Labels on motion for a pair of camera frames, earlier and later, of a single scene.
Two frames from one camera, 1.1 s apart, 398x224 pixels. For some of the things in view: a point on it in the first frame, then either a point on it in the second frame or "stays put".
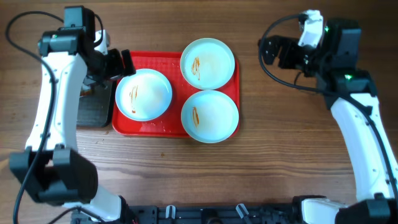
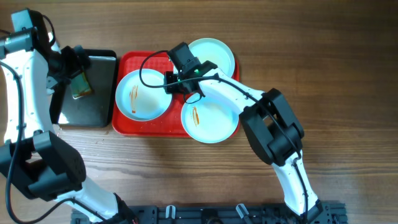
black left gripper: (113, 56) -> (75, 66)
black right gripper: (290, 46) -> (168, 84)
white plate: (144, 96) stays put
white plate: (209, 116) stays put
